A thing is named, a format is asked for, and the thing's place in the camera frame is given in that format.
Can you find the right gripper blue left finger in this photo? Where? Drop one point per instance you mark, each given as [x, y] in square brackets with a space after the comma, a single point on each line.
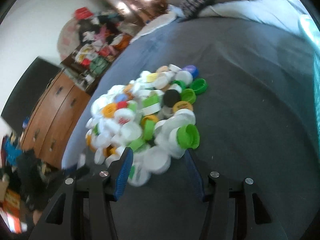
[121, 172]

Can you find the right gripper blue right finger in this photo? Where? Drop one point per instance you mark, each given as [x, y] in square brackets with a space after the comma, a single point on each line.
[194, 174]

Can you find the white lid green logo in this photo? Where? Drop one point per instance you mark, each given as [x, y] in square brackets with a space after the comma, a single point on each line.
[138, 175]

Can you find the bright green open cap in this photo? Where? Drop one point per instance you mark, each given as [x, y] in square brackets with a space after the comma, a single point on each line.
[188, 136]

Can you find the orange bottle cap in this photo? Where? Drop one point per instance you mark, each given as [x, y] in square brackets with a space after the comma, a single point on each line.
[109, 110]

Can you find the black bottle cap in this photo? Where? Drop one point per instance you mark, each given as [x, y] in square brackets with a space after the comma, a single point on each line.
[171, 97]

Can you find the grey bed blanket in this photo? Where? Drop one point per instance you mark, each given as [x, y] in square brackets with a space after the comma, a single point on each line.
[257, 117]

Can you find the dark green cap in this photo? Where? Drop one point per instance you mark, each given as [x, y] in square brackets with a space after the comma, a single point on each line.
[199, 86]

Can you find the wooden chest of drawers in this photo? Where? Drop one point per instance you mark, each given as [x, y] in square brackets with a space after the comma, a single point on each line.
[53, 120]

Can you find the black television screen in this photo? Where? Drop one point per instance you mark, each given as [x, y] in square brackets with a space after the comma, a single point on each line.
[27, 92]

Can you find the teal plastic laundry basket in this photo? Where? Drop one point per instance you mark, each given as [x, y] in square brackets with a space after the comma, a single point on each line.
[311, 33]

